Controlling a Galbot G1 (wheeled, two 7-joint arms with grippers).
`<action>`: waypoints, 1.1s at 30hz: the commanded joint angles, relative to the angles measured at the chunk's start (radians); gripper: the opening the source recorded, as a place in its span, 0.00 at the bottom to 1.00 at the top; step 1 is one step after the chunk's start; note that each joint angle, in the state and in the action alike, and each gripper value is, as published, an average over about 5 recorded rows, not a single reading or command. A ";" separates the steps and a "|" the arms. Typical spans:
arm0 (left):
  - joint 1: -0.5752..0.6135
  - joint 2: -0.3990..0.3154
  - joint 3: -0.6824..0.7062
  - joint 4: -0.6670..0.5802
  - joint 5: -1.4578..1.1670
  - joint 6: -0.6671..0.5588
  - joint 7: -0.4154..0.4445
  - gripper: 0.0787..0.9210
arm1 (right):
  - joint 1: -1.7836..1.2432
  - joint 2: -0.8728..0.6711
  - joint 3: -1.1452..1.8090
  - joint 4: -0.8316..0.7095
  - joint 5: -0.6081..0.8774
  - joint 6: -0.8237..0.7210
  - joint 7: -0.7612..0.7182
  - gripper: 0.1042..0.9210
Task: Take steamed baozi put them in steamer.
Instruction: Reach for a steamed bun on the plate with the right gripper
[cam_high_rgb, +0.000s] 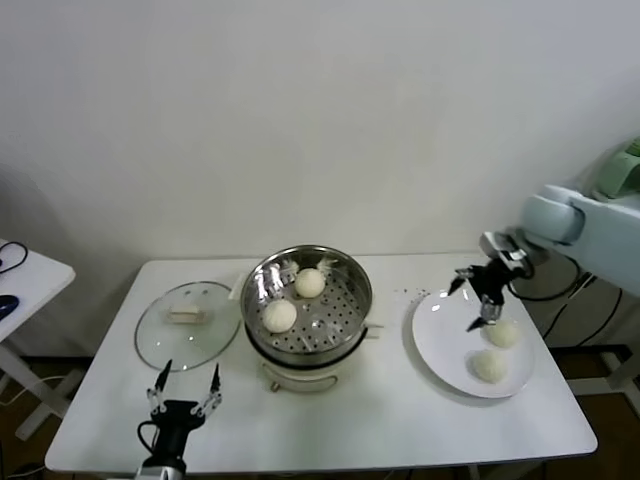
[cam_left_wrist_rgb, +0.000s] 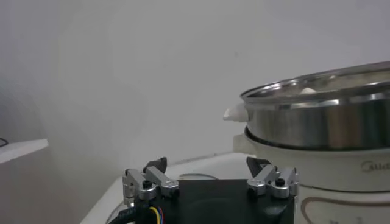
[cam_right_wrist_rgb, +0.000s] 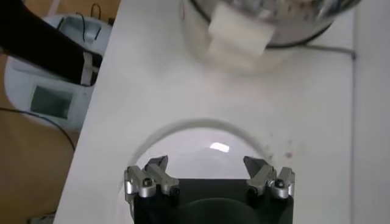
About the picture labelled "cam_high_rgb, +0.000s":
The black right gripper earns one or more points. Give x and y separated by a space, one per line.
492 282

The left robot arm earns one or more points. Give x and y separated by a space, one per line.
162 472

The perforated stainless steel steamer basket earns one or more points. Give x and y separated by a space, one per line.
330 320

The large white plate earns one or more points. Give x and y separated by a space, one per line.
440 345

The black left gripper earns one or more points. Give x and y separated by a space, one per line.
177 420

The white side table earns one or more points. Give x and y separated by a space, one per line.
35 280

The round glass pot lid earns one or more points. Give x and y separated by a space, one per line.
170 340

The dark blue object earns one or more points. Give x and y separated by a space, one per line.
7 303

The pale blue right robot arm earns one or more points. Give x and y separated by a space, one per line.
605 230

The pale green appliance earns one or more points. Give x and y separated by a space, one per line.
620 167

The white electric cooking pot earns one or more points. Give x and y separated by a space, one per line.
300 372

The white steamed baozi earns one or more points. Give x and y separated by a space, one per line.
309 283
487 367
504 334
280 316

